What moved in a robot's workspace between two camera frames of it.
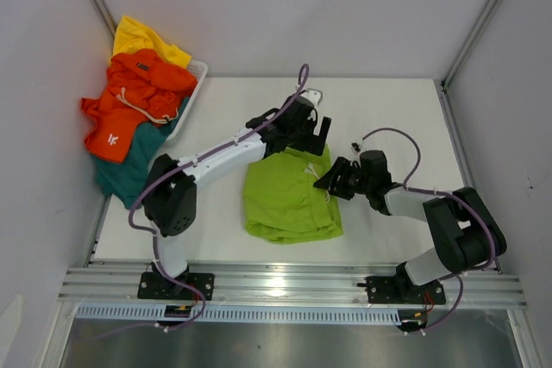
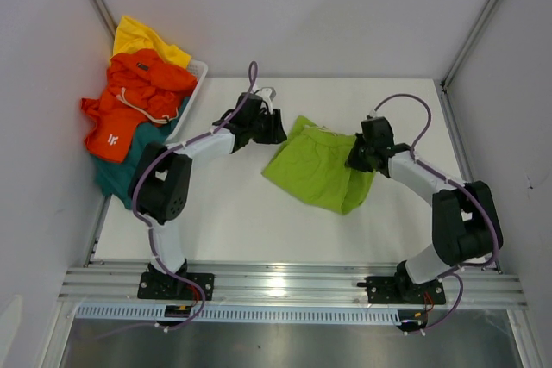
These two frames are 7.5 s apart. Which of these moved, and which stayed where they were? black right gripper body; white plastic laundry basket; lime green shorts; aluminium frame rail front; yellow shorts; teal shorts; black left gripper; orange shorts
Moved: lime green shorts; black right gripper body; black left gripper
Stayed: white plastic laundry basket; aluminium frame rail front; yellow shorts; orange shorts; teal shorts
